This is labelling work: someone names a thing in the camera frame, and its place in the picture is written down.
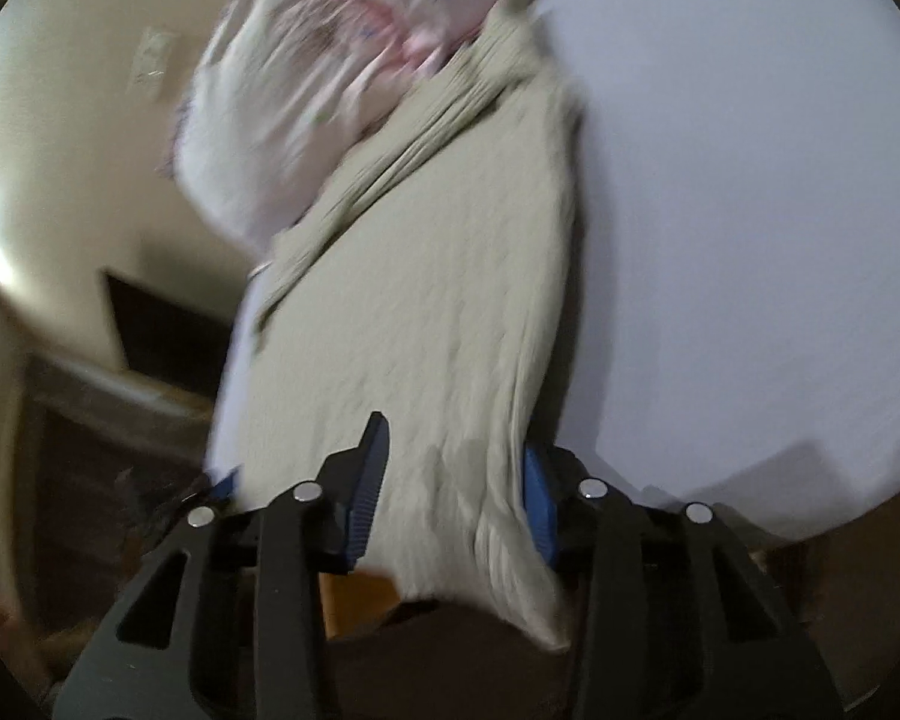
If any beige cable-knit sweater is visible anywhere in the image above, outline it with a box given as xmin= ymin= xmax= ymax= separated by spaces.
xmin=235 ymin=0 xmax=578 ymax=650

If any lavender bed sheet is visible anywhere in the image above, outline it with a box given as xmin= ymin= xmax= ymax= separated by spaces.
xmin=518 ymin=0 xmax=900 ymax=553

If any left pink floral pillow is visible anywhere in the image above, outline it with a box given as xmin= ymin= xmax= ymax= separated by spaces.
xmin=164 ymin=0 xmax=443 ymax=262

